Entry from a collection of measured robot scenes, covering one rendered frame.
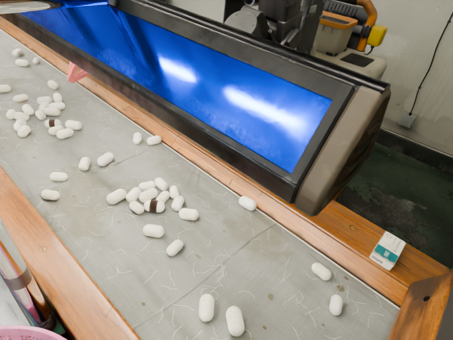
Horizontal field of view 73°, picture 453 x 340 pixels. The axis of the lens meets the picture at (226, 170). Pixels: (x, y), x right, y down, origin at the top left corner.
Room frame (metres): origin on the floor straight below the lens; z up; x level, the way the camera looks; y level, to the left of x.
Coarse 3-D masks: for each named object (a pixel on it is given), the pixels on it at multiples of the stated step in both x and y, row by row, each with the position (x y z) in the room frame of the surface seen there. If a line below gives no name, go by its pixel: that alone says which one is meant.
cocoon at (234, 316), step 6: (234, 306) 0.21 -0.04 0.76; (228, 312) 0.20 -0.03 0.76; (234, 312) 0.20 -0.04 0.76; (240, 312) 0.20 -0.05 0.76; (228, 318) 0.19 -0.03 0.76; (234, 318) 0.19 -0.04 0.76; (240, 318) 0.19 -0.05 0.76; (228, 324) 0.18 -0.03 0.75; (234, 324) 0.18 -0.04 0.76; (240, 324) 0.18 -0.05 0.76; (234, 330) 0.18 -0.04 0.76; (240, 330) 0.18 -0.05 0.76
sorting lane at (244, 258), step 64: (0, 64) 0.88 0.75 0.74; (0, 128) 0.55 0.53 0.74; (64, 128) 0.59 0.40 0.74; (128, 128) 0.63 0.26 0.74; (64, 192) 0.39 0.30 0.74; (128, 192) 0.41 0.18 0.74; (192, 192) 0.44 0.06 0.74; (128, 256) 0.27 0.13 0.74; (192, 256) 0.29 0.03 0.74; (256, 256) 0.31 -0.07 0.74; (320, 256) 0.33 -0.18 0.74; (128, 320) 0.18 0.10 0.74; (192, 320) 0.19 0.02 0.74; (256, 320) 0.20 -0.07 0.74; (320, 320) 0.21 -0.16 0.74; (384, 320) 0.23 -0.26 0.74
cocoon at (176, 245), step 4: (176, 240) 0.30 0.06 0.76; (180, 240) 0.31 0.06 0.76; (172, 244) 0.29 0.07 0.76; (176, 244) 0.30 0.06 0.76; (180, 244) 0.30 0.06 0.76; (168, 248) 0.29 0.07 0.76; (172, 248) 0.29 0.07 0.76; (176, 248) 0.29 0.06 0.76; (180, 248) 0.29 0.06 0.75; (168, 252) 0.28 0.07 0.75; (172, 252) 0.28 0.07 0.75; (176, 252) 0.29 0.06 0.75
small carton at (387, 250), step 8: (384, 240) 0.34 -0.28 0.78; (392, 240) 0.35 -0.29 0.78; (400, 240) 0.35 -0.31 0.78; (376, 248) 0.32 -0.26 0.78; (384, 248) 0.33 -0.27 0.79; (392, 248) 0.33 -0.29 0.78; (400, 248) 0.33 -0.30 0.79; (376, 256) 0.31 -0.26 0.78; (384, 256) 0.31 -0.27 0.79; (392, 256) 0.31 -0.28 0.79; (384, 264) 0.30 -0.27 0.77; (392, 264) 0.30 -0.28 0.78
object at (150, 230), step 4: (148, 224) 0.33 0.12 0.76; (144, 228) 0.32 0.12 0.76; (148, 228) 0.32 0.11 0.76; (152, 228) 0.32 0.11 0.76; (156, 228) 0.32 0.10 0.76; (160, 228) 0.32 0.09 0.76; (144, 232) 0.31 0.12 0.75; (148, 232) 0.31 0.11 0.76; (152, 232) 0.31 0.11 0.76; (156, 232) 0.31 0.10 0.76; (160, 232) 0.32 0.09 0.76; (152, 236) 0.31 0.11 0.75; (156, 236) 0.31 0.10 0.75; (160, 236) 0.31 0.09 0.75
